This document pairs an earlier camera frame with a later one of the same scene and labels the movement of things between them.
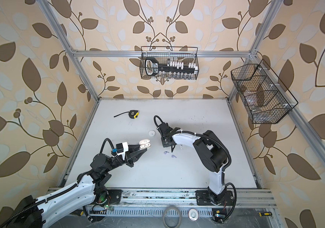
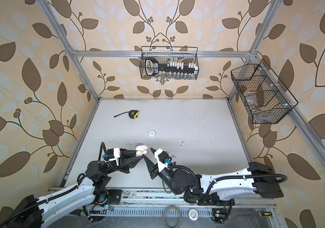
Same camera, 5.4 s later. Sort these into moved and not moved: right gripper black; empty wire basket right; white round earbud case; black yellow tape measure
Moved: right gripper black
Not moved: empty wire basket right; black yellow tape measure; white round earbud case
